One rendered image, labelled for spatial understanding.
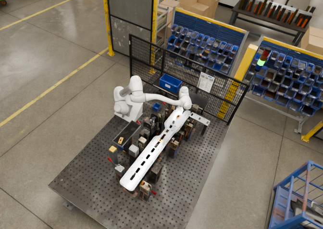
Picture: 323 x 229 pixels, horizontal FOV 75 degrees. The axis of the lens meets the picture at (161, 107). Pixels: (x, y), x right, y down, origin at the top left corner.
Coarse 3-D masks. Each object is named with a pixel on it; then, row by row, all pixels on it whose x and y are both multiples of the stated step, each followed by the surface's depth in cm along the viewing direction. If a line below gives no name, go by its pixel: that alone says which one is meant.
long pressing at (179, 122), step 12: (180, 108) 306; (168, 120) 289; (180, 120) 291; (168, 132) 276; (144, 156) 251; (156, 156) 252; (132, 168) 240; (144, 168) 241; (120, 180) 229; (132, 180) 231
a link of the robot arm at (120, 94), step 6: (132, 78) 249; (138, 78) 250; (132, 84) 248; (138, 84) 248; (114, 90) 302; (120, 90) 293; (126, 90) 270; (132, 90) 249; (114, 96) 302; (120, 96) 293; (126, 96) 300
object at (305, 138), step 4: (320, 124) 377; (316, 128) 386; (320, 128) 385; (312, 132) 395; (316, 132) 393; (320, 132) 390; (304, 136) 416; (308, 136) 405; (312, 136) 402; (316, 136) 400; (320, 136) 396; (304, 140) 412; (308, 140) 413
